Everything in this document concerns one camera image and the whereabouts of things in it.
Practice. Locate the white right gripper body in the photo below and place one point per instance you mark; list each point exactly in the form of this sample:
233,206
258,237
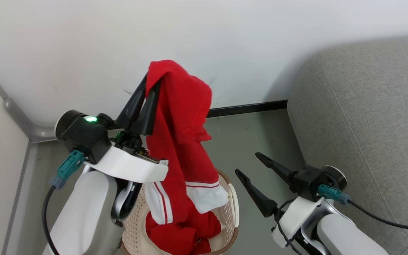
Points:
296,219

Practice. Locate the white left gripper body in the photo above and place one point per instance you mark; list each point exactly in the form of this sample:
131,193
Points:
129,166

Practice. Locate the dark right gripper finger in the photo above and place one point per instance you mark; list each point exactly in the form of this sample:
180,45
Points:
278,169
260,202

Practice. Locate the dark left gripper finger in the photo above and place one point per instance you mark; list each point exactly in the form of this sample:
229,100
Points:
148,117
131,108

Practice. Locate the red garment with striped cuffs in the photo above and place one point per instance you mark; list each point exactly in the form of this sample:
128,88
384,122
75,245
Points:
182,117

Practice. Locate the red garment with printed lettering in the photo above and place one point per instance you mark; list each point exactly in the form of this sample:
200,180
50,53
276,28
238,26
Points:
175,235

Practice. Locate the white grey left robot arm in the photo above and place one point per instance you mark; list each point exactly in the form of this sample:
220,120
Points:
80,212

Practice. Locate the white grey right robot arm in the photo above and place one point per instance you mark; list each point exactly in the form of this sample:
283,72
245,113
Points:
345,237

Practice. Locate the beige perforated laundry basket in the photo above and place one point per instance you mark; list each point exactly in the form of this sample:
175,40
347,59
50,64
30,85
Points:
135,226

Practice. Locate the black baseboard strip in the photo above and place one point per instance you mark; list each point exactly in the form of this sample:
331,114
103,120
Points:
246,108

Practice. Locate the grey fabric sofa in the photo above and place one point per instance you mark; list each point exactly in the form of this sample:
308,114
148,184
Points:
374,124

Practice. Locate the black right wrist camera unit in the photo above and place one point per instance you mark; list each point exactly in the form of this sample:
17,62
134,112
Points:
308,180

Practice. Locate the black wrist camera unit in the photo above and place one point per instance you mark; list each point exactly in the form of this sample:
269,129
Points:
308,180
83,141

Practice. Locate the black left wrist camera unit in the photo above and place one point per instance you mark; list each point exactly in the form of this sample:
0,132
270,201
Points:
83,141

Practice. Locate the grey metal partition frame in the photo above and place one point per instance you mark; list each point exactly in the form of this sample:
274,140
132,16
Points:
23,120

